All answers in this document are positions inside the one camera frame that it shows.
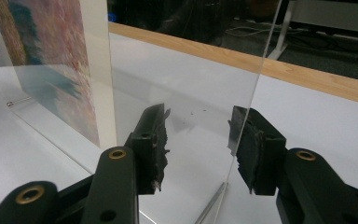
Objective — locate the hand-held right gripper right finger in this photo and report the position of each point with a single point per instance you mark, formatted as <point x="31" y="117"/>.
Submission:
<point x="258" y="152"/>

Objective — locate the photo card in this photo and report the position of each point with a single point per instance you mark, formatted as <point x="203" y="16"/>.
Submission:
<point x="52" y="46"/>

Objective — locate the white metal desk frame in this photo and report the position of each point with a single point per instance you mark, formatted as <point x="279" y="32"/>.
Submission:
<point x="281" y="34"/>

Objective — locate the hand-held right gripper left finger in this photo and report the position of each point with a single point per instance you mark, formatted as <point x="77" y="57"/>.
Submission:
<point x="150" y="149"/>

